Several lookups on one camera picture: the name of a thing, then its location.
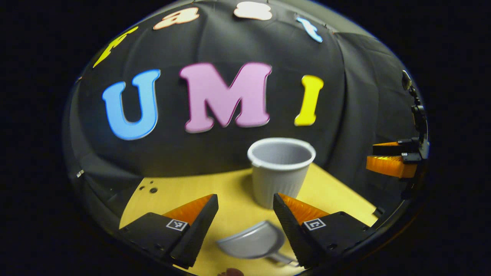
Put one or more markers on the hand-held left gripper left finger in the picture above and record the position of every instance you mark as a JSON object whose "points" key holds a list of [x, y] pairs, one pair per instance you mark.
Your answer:
{"points": [[195, 237]]}

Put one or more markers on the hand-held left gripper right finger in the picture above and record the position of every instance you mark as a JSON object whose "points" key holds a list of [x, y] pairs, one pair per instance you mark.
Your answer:
{"points": [[293, 234]]}

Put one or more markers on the grey dustpan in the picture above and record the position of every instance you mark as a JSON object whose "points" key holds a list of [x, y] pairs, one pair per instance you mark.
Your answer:
{"points": [[253, 241]]}

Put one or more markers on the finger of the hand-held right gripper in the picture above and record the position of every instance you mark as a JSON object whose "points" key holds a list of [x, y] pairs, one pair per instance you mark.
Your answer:
{"points": [[389, 148], [387, 166]]}

